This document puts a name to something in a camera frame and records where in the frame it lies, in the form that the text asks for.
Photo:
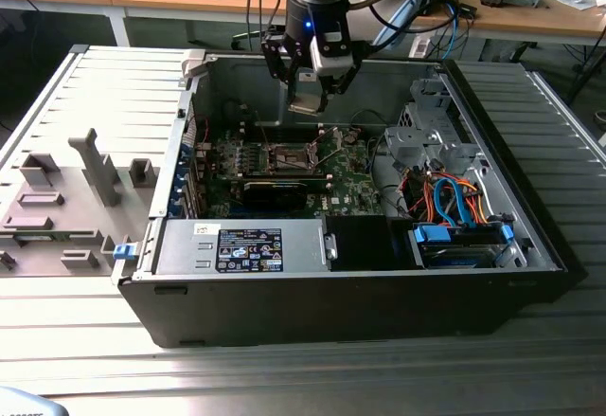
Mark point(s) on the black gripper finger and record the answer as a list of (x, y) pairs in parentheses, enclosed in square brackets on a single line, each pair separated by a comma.
[(338, 85), (274, 56)]

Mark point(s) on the silver CPU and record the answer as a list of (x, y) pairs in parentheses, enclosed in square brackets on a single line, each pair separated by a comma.
[(303, 105)]

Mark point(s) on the thin metal locking lever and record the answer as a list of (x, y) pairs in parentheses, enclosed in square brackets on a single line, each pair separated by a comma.
[(262, 130), (293, 168)]

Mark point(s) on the CPU socket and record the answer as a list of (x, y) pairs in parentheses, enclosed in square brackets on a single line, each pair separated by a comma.
[(284, 155)]

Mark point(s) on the round coin battery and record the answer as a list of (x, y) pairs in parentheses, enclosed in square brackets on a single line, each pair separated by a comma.
[(350, 137)]

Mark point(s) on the green motherboard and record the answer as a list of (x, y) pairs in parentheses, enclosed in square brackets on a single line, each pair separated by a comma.
[(352, 186)]

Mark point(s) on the graphics card with heatsink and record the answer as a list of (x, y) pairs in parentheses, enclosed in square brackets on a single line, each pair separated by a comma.
[(274, 194)]

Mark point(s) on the black plastic shroud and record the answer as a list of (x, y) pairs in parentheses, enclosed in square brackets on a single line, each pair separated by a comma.
[(360, 243)]

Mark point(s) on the blue disk carrier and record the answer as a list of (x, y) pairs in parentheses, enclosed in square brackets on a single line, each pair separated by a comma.
[(428, 236)]

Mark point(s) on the white barcode sticker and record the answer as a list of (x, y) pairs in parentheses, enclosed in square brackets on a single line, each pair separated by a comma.
[(207, 229)]

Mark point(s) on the black rating label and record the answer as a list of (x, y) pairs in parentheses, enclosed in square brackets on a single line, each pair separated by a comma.
[(248, 250)]

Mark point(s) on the hard disk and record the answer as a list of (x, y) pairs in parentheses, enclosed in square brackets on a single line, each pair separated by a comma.
[(454, 258)]

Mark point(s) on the silver power supply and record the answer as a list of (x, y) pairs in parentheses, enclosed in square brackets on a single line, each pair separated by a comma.
[(184, 250)]

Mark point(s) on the black PC case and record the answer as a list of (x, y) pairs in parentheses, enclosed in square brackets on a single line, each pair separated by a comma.
[(308, 312)]

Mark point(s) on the blue case latch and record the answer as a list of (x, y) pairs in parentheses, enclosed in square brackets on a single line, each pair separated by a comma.
[(124, 252)]

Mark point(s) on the grey parts rack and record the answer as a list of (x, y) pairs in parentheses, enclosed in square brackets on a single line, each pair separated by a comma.
[(71, 233)]

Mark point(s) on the pale grey device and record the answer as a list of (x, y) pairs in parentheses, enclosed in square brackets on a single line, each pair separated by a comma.
[(21, 404)]

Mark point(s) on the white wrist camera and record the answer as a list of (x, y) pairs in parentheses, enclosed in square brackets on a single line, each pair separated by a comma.
[(331, 60)]

